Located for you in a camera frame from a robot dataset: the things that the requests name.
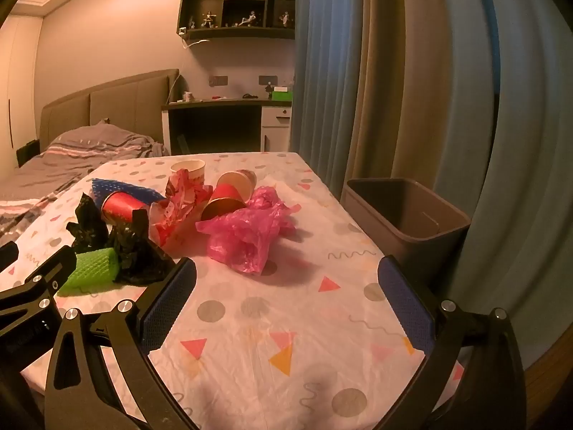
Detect red paper cup gold inside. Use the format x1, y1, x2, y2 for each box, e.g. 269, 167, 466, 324
200, 182, 249, 222

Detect white paper cup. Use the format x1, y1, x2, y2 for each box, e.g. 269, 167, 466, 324
170, 159, 207, 186

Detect red white printed plastic bag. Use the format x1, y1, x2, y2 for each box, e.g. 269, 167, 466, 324
149, 168, 214, 247

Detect pink fluffy cloth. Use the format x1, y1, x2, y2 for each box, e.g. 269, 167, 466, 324
196, 187, 302, 275

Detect green foam net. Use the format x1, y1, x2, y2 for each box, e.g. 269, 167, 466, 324
57, 247, 122, 297

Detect group of small figurines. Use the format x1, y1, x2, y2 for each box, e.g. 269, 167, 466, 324
187, 0, 294, 30

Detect dark wall shelf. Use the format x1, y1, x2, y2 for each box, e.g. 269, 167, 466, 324
177, 0, 297, 40

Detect blue foam net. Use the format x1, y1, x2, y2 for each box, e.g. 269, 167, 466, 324
91, 178, 165, 204

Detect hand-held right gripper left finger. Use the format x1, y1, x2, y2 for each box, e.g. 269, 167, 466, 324
45, 257, 200, 430

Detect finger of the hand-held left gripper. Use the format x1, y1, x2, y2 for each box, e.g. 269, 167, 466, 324
22, 245, 78, 297
0, 241, 19, 274

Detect dark desk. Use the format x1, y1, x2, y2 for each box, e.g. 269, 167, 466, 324
161, 99, 294, 155

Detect blue and beige curtain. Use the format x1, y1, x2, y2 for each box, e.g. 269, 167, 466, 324
289, 0, 573, 368

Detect brown padded headboard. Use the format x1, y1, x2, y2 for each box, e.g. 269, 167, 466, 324
39, 69, 180, 153

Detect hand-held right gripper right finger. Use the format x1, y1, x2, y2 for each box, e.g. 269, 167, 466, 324
377, 255, 526, 430

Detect grey striped blanket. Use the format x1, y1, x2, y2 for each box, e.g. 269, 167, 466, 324
0, 119, 171, 234

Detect black plastic bag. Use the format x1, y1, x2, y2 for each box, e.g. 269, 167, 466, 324
107, 208, 176, 285
66, 192, 110, 254

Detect black nightstand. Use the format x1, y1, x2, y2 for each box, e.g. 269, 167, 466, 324
15, 140, 41, 168

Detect white drawer cabinet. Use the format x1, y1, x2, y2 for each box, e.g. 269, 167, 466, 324
261, 106, 294, 153

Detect patterned paper cup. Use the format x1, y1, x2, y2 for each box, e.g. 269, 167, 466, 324
233, 169, 258, 202

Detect patterned tablecloth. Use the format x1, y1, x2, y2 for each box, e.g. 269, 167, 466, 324
0, 151, 466, 430

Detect grey plastic bin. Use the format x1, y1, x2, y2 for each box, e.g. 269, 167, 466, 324
341, 178, 472, 278

